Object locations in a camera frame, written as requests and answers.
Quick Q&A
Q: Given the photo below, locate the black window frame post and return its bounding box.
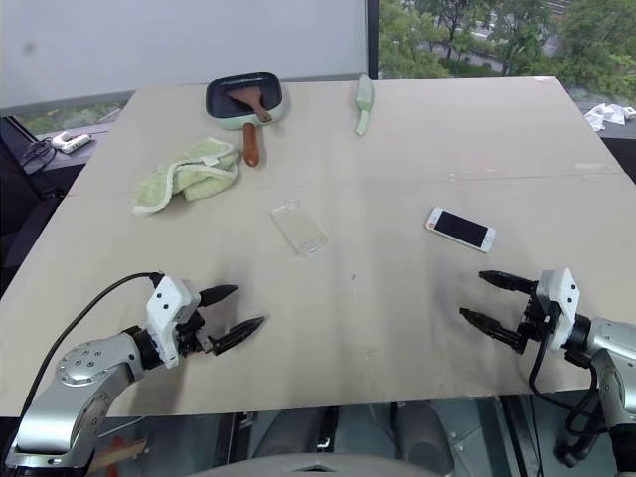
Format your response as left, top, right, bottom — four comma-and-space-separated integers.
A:
364, 0, 382, 80

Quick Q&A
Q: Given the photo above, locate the white power strip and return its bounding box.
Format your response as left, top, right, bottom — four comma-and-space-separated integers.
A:
51, 131, 93, 155

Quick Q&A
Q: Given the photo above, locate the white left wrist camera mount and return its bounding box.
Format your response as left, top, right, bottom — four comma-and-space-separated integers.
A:
145, 276, 202, 370

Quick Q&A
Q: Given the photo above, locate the green square frying pan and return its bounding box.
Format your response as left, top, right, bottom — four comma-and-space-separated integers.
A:
205, 71, 290, 168

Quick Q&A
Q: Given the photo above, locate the crumpled white paper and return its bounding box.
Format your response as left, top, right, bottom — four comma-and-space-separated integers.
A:
582, 102, 636, 133

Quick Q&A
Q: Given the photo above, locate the green towel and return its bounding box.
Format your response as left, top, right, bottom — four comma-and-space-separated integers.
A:
130, 136, 242, 218

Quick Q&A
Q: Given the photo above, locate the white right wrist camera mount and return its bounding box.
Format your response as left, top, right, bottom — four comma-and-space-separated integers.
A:
536, 267, 582, 353

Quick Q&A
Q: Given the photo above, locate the green knife with sheath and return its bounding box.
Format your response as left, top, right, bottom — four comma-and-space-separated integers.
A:
354, 73, 376, 137

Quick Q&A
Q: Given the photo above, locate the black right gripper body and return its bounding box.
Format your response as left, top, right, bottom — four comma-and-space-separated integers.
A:
516, 292, 557, 349

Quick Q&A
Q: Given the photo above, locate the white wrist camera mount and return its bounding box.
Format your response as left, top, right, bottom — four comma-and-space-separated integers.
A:
536, 267, 582, 353
145, 276, 202, 370

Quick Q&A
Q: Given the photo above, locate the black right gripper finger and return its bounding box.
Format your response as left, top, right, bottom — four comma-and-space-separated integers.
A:
459, 307, 528, 355
478, 269, 540, 297

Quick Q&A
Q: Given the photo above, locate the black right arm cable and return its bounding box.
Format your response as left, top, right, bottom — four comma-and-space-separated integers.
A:
528, 335, 610, 466

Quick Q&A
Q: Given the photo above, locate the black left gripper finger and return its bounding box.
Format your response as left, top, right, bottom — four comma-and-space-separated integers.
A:
198, 284, 239, 308
209, 316, 265, 356

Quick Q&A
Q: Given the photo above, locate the white smartphone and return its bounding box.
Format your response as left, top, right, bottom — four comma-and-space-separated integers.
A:
423, 206, 498, 254

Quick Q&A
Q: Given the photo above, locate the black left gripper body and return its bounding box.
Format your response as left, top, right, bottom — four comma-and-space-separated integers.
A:
174, 306, 216, 358

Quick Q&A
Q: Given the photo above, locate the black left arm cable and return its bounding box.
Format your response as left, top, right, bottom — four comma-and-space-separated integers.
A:
18, 270, 164, 419

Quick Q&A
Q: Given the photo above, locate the black side cabinet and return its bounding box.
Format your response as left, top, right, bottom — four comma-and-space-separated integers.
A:
0, 114, 113, 294

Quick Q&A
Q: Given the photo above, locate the dark rounded robot leg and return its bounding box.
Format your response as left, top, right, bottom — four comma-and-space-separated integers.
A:
395, 400, 456, 477

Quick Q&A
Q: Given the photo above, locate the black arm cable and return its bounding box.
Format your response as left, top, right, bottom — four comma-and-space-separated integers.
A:
18, 270, 164, 419
528, 335, 610, 466

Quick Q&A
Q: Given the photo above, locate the brown wooden spatula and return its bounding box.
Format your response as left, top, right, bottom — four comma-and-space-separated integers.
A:
227, 87, 273, 124

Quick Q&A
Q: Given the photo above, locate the clear phone case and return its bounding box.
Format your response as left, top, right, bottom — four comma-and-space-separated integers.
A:
269, 198, 330, 259

